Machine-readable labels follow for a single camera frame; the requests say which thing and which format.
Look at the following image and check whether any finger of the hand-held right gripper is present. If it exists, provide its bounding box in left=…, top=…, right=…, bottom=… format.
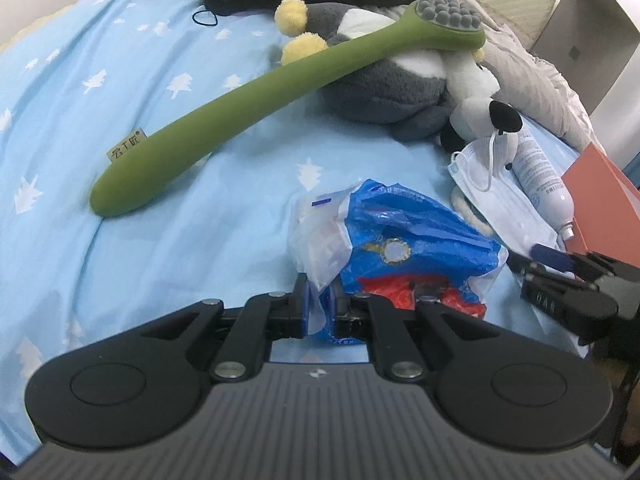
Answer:
left=531, top=243, right=618, bottom=291
left=507, top=252, right=538, bottom=276

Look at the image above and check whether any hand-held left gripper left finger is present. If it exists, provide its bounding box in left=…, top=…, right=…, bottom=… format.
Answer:
left=142, top=272, right=308, bottom=383

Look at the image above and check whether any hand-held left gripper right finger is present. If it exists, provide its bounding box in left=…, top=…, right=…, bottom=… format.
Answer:
left=322, top=280, right=493, bottom=383

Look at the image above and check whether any white face mask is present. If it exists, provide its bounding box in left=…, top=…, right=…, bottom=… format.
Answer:
left=446, top=130, right=558, bottom=256

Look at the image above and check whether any orange cardboard box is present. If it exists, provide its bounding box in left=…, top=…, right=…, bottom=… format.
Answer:
left=560, top=141, right=633, bottom=261

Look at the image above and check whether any blue white plastic bag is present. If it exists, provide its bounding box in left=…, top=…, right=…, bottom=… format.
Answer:
left=289, top=179, right=510, bottom=346

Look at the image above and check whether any small black white dog plush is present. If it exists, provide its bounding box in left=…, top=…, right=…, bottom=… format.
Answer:
left=439, top=96, right=525, bottom=173

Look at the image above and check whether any white spray bottle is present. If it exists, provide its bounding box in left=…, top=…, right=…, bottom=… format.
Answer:
left=510, top=130, right=576, bottom=241

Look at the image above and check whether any blue tree-print bedsheet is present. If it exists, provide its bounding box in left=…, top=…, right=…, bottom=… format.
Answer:
left=0, top=0, right=591, bottom=461

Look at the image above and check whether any light grey duvet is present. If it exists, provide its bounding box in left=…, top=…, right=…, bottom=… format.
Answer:
left=380, top=5, right=601, bottom=153

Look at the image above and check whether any grey penguin plush toy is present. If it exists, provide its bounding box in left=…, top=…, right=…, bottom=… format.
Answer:
left=274, top=0, right=501, bottom=143

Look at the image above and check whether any cream quilted pillow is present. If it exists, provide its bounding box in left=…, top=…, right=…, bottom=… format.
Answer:
left=400, top=0, right=558, bottom=51

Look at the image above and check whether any green long-handled massage brush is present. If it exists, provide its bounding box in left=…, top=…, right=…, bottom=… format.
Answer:
left=90, top=0, right=487, bottom=218

